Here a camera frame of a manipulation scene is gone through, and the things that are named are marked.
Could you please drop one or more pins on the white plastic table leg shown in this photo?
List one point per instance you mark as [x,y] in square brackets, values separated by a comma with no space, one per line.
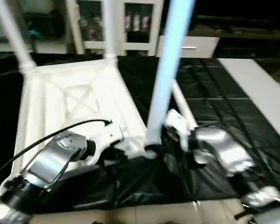
[14,37]
[109,28]
[170,60]
[183,105]

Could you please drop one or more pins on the white plastic table top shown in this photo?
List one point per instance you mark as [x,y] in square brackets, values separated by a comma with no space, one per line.
[60,98]

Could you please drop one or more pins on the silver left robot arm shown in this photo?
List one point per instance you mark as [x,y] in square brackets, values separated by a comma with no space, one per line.
[46,163]

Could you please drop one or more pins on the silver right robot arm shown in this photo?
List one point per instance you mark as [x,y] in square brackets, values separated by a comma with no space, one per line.
[228,154]

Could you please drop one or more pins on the black work mat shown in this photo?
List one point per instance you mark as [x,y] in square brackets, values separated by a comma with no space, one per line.
[210,93]

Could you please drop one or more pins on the white drawer unit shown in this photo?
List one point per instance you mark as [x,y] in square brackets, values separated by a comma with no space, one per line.
[200,46]

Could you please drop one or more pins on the white flat panel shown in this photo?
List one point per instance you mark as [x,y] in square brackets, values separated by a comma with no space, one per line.
[261,88]

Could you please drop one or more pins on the white glass-door cabinet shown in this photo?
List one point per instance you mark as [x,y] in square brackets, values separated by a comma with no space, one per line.
[135,23]

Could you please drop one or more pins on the blue metal stand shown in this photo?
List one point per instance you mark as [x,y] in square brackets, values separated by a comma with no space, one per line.
[35,33]

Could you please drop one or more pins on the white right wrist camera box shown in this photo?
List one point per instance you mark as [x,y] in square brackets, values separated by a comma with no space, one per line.
[177,123]

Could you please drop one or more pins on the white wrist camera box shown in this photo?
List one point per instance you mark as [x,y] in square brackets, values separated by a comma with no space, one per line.
[105,137]
[177,123]

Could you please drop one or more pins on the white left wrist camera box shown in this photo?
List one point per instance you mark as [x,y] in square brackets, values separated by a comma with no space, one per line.
[105,137]

